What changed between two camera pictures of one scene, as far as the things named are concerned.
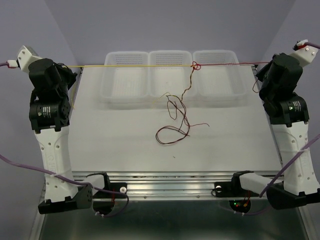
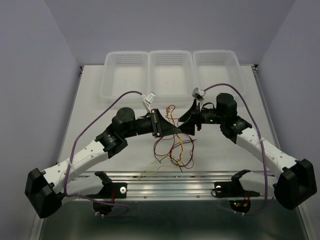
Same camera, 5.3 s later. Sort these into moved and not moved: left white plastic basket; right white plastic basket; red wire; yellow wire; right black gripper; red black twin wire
Moved: yellow wire; right black gripper; red wire; red black twin wire
Not moved: left white plastic basket; right white plastic basket
